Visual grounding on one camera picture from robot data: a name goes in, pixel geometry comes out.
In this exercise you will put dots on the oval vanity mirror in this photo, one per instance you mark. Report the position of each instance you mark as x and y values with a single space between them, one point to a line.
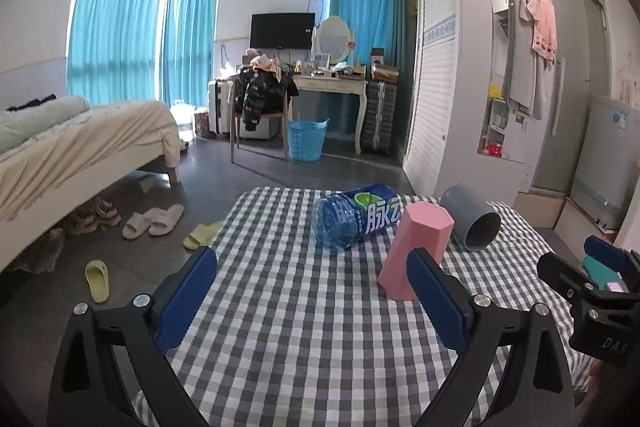
334 39

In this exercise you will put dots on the white vanity desk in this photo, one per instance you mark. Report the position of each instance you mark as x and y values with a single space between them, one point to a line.
325 84

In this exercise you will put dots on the pink hexagonal cup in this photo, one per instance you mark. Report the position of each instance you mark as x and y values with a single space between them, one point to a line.
417 234

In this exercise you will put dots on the beige bed sheet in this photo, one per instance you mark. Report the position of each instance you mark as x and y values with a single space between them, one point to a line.
100 142

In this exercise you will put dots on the grey hanging garment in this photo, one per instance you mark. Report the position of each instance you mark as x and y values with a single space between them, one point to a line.
520 62

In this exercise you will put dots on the wide blue curtain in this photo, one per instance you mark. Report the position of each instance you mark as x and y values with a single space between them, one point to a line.
112 32

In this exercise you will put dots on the grey checkered tablecloth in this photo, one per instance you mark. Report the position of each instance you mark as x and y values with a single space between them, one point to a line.
310 332

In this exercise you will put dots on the silver ribbed suitcase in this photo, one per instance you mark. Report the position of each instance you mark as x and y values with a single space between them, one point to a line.
378 119

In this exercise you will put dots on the wooden chair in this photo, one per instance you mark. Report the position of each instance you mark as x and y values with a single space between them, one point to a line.
280 117

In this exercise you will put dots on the flat cardboard sheet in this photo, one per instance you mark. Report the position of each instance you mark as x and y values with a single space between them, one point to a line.
542 209

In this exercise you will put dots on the teal object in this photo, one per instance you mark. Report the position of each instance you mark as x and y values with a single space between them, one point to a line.
600 272

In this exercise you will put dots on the pair of sneakers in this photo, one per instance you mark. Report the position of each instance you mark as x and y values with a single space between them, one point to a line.
95 218

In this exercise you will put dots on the pink hanging towel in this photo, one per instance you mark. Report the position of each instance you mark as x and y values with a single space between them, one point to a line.
545 32

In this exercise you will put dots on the blue plastic drink bottle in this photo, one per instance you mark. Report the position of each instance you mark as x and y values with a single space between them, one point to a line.
350 217

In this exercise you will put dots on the narrow blue curtain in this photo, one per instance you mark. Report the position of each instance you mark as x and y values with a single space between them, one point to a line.
190 37

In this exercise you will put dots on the dark cloth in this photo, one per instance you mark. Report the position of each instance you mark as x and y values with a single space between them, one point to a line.
30 103

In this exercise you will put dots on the dark blue curtain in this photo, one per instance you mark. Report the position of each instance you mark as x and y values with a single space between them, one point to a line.
370 7

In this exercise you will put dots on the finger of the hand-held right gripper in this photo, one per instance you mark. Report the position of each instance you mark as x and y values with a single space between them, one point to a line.
562 274
602 252

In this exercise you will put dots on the white slipper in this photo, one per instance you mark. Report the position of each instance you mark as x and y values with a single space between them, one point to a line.
167 219
136 227

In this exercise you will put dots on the pile of light clothes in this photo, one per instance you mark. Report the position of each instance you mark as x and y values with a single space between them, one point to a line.
265 63

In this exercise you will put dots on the black television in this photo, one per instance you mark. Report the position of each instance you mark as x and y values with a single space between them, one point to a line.
282 30

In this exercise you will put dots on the green slipper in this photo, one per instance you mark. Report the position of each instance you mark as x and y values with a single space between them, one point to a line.
97 282
200 236

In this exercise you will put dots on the blue laundry basket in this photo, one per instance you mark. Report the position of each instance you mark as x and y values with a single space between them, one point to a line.
306 142

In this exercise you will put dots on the grey round cup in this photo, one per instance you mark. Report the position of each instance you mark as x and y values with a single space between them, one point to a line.
470 219

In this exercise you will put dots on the brown cardboard box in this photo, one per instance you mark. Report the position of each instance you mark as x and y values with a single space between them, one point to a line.
385 73

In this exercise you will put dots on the white louvered wardrobe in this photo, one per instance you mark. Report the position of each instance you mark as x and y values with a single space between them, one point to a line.
435 72

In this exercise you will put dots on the pale green quilt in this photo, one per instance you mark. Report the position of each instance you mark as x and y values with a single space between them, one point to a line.
35 119

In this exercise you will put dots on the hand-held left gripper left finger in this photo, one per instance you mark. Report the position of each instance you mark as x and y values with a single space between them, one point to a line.
186 302

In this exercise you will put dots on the black patterned jacket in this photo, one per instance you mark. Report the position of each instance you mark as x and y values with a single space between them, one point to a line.
257 94

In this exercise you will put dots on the white refrigerator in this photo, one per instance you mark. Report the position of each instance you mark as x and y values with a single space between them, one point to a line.
607 162

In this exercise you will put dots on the grey sliding door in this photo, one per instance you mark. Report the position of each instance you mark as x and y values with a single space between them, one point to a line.
565 82

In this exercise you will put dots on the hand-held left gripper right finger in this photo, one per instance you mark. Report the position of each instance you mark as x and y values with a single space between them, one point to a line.
436 302

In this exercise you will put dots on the white suitcase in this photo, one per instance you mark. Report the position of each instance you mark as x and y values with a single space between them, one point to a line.
220 109

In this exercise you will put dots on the bed with beige cover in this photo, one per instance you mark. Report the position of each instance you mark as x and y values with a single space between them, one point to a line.
150 157

